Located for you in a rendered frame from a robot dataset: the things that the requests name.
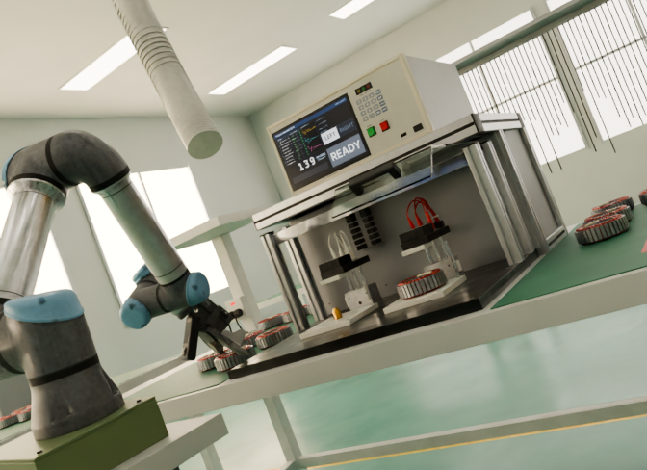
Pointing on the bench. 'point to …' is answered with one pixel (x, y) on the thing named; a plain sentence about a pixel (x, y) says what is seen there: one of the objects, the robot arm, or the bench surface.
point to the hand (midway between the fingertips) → (238, 359)
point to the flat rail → (368, 203)
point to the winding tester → (388, 108)
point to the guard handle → (374, 176)
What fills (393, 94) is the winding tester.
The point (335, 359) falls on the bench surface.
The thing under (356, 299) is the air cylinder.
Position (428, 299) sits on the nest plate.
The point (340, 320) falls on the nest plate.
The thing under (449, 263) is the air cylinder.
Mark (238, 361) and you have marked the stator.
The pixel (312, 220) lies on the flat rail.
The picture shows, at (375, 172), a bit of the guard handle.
